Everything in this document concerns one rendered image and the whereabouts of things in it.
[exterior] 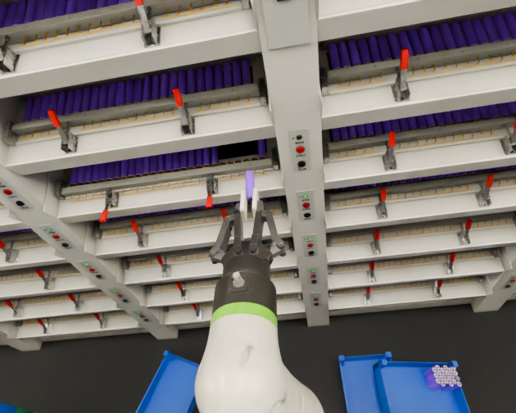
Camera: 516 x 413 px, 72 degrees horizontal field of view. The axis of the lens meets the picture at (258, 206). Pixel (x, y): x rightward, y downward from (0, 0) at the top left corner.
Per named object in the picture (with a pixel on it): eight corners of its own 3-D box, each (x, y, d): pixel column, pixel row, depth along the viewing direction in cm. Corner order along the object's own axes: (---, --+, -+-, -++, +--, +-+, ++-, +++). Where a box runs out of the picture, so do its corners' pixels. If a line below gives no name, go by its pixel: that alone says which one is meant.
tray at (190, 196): (286, 194, 90) (282, 179, 81) (67, 223, 97) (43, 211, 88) (278, 128, 98) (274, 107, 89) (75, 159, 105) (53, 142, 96)
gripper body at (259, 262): (269, 269, 51) (269, 225, 58) (212, 275, 52) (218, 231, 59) (277, 301, 55) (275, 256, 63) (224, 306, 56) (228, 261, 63)
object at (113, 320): (147, 327, 157) (133, 325, 144) (23, 338, 164) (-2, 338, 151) (149, 281, 164) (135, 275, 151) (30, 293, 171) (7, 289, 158)
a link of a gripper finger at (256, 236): (246, 251, 57) (255, 250, 57) (255, 206, 65) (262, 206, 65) (251, 266, 59) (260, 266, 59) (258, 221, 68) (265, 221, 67)
